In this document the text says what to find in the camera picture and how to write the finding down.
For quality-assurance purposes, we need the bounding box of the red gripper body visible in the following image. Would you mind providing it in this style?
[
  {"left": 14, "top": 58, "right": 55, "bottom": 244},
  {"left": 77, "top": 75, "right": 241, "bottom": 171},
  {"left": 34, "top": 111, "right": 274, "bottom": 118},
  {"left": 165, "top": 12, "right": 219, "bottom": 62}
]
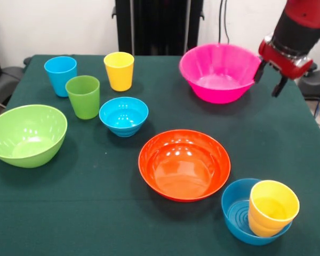
[{"left": 258, "top": 39, "right": 314, "bottom": 81}]

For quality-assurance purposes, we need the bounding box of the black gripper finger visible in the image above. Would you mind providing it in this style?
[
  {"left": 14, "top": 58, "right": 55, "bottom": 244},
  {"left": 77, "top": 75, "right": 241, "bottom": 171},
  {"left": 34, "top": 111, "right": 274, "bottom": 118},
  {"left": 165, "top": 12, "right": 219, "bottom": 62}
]
[
  {"left": 253, "top": 60, "right": 267, "bottom": 84},
  {"left": 271, "top": 76, "right": 289, "bottom": 98}
]

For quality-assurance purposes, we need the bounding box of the large pink bowl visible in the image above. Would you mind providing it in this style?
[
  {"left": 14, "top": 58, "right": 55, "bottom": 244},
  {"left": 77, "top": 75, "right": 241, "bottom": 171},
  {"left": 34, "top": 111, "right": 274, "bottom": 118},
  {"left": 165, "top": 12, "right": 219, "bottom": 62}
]
[{"left": 179, "top": 43, "right": 262, "bottom": 105}]

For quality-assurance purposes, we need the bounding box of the dark blue bowl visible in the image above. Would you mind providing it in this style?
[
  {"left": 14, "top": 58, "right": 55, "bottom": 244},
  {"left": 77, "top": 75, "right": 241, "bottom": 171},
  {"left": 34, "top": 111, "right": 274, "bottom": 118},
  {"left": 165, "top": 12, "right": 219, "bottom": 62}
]
[{"left": 221, "top": 178, "right": 293, "bottom": 246}]

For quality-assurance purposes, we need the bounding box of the short yellow cup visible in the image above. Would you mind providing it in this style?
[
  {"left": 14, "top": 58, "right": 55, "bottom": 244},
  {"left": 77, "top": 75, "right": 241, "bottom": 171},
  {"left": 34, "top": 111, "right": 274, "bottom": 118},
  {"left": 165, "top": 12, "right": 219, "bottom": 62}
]
[
  {"left": 247, "top": 180, "right": 300, "bottom": 230},
  {"left": 248, "top": 213, "right": 283, "bottom": 238}
]

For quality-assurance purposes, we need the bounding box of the orange bowl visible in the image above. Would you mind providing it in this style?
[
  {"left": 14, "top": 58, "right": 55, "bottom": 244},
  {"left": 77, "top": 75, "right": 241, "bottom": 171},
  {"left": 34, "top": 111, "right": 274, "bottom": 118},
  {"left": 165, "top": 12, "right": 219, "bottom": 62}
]
[{"left": 138, "top": 129, "right": 231, "bottom": 202}]

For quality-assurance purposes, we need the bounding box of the large green bowl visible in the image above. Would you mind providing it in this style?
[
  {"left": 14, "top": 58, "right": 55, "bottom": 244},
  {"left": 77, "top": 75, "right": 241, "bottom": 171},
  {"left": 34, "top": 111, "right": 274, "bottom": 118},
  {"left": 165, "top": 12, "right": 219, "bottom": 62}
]
[{"left": 0, "top": 104, "right": 68, "bottom": 169}]

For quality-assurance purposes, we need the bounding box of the tall yellow cup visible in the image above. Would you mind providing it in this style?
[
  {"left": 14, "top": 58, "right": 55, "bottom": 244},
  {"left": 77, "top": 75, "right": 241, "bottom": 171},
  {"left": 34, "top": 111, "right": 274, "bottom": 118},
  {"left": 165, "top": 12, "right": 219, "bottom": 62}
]
[{"left": 103, "top": 52, "right": 135, "bottom": 92}]

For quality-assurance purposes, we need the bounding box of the green cup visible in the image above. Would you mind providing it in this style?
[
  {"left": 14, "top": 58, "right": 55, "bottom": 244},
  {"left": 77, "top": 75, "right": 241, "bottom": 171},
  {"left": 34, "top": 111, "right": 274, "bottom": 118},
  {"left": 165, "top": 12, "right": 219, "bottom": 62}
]
[{"left": 65, "top": 75, "right": 101, "bottom": 120}]

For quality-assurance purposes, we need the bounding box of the blue cup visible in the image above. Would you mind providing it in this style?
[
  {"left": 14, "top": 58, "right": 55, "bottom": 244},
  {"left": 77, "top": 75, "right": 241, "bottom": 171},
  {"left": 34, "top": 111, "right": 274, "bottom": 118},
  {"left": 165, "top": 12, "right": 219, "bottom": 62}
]
[{"left": 44, "top": 55, "right": 78, "bottom": 98}]

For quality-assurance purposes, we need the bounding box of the dark green table cloth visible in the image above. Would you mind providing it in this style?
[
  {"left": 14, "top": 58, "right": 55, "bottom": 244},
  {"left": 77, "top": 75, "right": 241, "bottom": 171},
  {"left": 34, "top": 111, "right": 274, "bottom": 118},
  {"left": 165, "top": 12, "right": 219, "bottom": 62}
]
[{"left": 0, "top": 54, "right": 320, "bottom": 256}]

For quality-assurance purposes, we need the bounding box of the black hanging cable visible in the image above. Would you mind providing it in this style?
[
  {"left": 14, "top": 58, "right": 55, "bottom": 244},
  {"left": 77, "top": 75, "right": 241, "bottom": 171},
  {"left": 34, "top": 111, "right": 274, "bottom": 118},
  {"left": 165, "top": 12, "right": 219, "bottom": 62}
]
[{"left": 217, "top": 0, "right": 231, "bottom": 45}]

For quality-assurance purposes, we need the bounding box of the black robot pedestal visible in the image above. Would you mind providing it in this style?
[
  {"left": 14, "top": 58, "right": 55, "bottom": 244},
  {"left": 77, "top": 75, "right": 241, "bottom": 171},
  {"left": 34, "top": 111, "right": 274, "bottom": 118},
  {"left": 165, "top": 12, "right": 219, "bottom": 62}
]
[{"left": 114, "top": 0, "right": 205, "bottom": 56}]

